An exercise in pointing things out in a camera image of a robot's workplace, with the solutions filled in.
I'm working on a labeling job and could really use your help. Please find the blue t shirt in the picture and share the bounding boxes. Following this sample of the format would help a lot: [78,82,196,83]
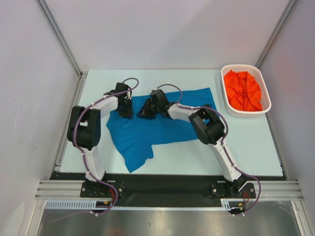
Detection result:
[106,88,216,173]

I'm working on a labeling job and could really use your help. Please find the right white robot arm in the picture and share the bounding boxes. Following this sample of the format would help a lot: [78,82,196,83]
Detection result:
[137,89,248,197]

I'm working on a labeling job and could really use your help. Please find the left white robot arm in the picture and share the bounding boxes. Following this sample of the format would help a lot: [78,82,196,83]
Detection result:
[67,83,133,197]

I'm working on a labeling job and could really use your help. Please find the orange t shirt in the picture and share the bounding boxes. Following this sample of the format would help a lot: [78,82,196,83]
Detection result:
[223,70,263,112]

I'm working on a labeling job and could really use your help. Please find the white plastic basket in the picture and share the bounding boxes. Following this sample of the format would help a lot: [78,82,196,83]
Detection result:
[221,64,272,118]

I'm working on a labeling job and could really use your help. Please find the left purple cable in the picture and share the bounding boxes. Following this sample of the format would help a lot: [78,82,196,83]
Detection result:
[46,78,140,223]

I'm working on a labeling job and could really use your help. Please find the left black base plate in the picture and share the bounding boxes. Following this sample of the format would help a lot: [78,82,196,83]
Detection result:
[80,177,125,198]

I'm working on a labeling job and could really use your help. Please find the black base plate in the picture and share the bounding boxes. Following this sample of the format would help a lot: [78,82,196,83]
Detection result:
[211,181,256,199]
[80,177,125,198]

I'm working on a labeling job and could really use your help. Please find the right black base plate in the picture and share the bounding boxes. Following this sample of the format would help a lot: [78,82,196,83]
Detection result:
[211,181,256,199]

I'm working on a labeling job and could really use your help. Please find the white slotted cable duct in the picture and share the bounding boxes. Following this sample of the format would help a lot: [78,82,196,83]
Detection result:
[45,200,242,211]

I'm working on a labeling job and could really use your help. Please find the aluminium front rail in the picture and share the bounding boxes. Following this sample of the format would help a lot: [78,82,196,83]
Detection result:
[35,180,304,201]

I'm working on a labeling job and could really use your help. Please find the left aluminium corner post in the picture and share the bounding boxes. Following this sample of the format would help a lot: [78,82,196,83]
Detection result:
[35,0,82,77]

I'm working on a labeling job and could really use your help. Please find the aluminium corner post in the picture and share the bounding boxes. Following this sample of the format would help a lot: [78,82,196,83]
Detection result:
[255,0,299,68]
[35,0,82,77]

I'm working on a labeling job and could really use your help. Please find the right aluminium corner post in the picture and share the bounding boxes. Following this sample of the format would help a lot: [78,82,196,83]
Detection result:
[255,0,299,68]

